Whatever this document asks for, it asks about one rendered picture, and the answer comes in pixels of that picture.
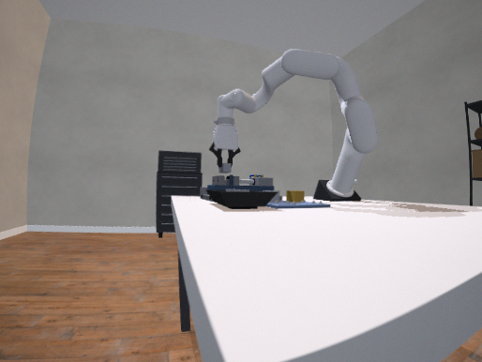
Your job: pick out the yellow rectangular block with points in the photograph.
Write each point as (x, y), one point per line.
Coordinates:
(295, 196)

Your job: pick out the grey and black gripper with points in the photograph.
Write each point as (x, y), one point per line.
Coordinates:
(225, 138)

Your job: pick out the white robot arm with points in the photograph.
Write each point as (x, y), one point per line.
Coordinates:
(359, 117)

